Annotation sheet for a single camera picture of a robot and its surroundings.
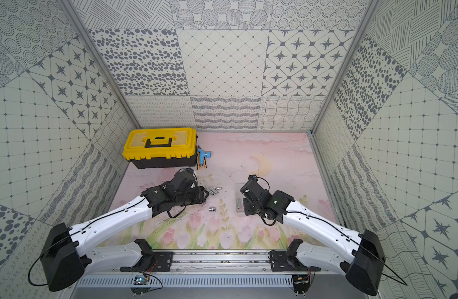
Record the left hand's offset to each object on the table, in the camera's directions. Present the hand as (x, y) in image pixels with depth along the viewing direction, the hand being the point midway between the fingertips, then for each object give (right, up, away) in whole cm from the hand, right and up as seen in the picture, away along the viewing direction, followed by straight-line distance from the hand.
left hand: (206, 191), depth 79 cm
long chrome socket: (+14, -9, +11) cm, 20 cm away
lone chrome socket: (+2, -10, +7) cm, 13 cm away
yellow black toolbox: (-25, +19, +13) cm, 34 cm away
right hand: (+19, -6, -1) cm, 20 cm away
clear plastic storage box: (+14, -6, +11) cm, 20 cm away
